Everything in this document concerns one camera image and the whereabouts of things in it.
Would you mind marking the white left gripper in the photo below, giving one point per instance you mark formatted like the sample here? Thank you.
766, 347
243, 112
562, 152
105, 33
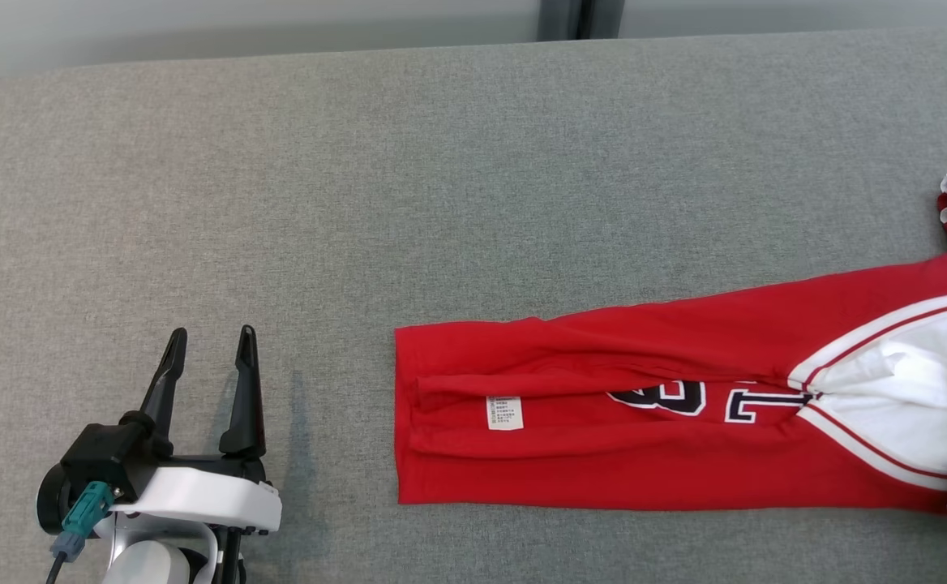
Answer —
206, 496

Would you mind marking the red and white jersey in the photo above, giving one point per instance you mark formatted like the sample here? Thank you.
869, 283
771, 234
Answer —
603, 454

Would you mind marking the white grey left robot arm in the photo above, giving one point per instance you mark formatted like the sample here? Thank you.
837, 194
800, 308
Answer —
149, 568

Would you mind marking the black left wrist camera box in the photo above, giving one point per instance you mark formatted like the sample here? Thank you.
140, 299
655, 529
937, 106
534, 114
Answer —
104, 454

